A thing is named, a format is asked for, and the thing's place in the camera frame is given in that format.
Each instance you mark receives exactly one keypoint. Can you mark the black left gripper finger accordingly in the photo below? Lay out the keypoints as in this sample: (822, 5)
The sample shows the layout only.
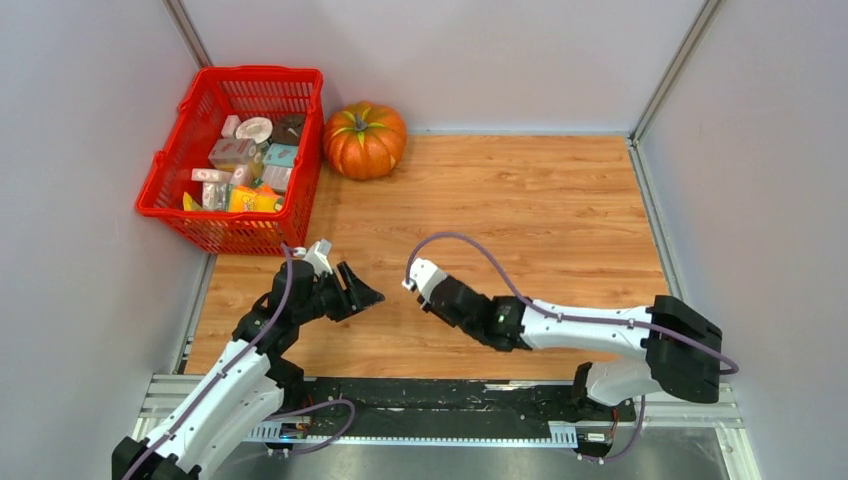
(341, 303)
(357, 295)

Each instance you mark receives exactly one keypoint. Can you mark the brown round item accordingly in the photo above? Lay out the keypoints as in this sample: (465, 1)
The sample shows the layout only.
(288, 130)

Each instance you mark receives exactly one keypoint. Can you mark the teal small box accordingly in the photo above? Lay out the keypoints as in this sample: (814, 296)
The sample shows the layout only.
(281, 155)

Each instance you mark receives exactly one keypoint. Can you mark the pink white small box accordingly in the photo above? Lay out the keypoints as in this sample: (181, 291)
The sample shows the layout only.
(210, 175)

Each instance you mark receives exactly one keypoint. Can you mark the pale pink box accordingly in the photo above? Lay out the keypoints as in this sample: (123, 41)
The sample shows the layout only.
(276, 178)

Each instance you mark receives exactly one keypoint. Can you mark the orange pumpkin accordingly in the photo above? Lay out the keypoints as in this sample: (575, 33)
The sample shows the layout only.
(364, 140)

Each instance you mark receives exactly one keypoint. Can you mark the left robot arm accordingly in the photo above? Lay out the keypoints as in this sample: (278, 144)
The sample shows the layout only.
(251, 379)

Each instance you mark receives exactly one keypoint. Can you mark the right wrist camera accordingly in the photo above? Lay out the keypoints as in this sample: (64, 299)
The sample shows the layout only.
(423, 277)

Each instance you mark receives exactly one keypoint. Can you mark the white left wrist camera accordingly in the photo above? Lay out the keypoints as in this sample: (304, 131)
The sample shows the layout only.
(317, 255)

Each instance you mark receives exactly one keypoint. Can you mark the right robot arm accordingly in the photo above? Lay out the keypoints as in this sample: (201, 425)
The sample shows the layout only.
(663, 347)

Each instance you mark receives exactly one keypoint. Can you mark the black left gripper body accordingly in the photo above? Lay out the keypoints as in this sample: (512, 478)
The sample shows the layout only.
(315, 306)

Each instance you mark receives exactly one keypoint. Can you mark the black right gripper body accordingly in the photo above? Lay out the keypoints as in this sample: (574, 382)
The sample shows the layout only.
(473, 330)

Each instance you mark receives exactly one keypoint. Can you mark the yellow orange snack pack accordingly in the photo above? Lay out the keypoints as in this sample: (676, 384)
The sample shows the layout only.
(246, 199)

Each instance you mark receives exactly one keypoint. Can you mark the grey pink carton box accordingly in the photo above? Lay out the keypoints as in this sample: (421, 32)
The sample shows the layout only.
(228, 153)

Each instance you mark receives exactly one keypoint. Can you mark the red plastic shopping basket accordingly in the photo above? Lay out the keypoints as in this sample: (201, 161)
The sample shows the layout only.
(246, 91)

